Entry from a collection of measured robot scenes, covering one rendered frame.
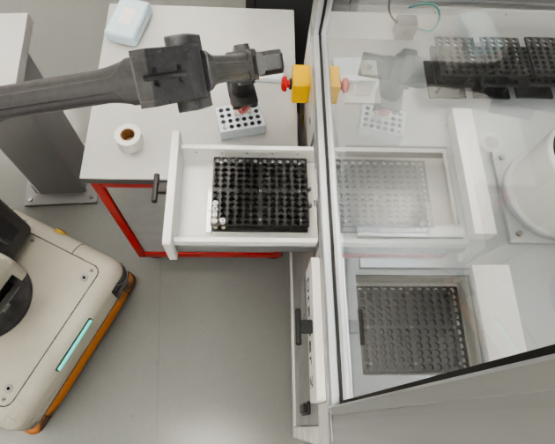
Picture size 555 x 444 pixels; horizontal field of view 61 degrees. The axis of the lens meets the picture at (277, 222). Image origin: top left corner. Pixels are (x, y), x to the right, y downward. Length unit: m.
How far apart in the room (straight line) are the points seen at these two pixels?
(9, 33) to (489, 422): 1.62
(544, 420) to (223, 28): 1.45
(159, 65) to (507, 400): 0.56
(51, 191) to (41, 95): 1.49
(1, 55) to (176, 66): 1.02
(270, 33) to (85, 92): 0.95
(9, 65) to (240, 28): 0.68
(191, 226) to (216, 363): 0.86
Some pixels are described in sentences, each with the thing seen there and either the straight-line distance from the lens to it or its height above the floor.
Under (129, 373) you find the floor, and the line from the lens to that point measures 1.95.
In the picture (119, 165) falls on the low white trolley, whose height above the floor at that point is 0.76.
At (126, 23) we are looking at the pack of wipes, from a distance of 1.59.
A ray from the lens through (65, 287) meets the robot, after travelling 1.78.
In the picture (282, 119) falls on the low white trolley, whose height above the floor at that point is 0.76.
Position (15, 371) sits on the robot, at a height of 0.28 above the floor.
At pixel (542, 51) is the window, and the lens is 0.32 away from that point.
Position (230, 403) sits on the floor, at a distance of 1.89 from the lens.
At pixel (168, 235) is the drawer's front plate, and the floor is 0.93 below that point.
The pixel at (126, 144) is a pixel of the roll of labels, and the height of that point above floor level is 0.80.
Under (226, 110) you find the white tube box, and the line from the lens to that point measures 1.37.
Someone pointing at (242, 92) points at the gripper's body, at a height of 0.93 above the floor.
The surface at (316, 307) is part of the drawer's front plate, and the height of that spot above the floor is 0.93.
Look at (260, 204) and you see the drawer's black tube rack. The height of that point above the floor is 0.90.
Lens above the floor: 1.89
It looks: 67 degrees down
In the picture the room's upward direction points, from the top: 8 degrees clockwise
